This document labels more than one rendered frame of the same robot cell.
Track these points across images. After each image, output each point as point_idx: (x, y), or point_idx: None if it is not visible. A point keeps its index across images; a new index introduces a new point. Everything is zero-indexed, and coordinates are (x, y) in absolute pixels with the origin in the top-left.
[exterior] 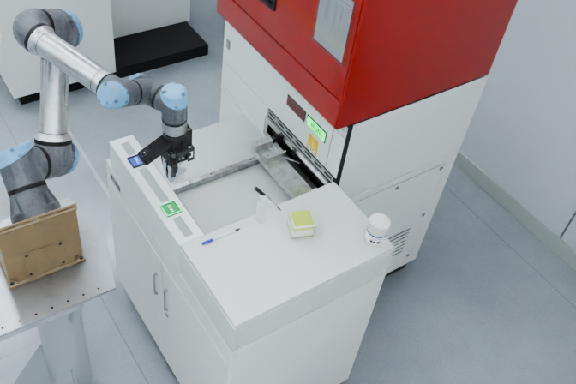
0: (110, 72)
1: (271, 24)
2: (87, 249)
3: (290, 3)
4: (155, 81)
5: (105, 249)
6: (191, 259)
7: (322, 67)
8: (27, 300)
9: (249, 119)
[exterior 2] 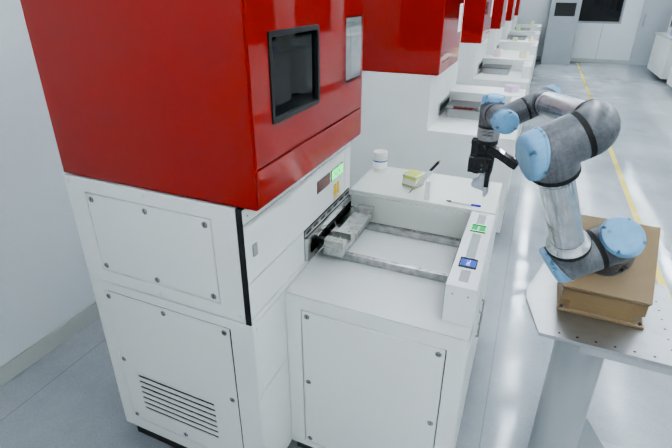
0: (543, 93)
1: (317, 120)
2: (550, 289)
3: (328, 74)
4: (497, 106)
5: (534, 281)
6: (495, 206)
7: (351, 96)
8: None
9: (290, 283)
